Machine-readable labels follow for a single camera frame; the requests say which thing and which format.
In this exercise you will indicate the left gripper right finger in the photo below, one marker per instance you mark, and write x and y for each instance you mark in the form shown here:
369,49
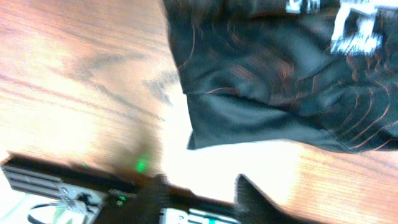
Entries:
252,207

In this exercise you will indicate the black patterned jersey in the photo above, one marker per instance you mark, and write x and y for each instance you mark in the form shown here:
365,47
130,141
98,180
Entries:
322,73

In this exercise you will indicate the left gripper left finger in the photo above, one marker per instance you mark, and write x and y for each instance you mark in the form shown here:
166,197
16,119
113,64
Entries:
144,208

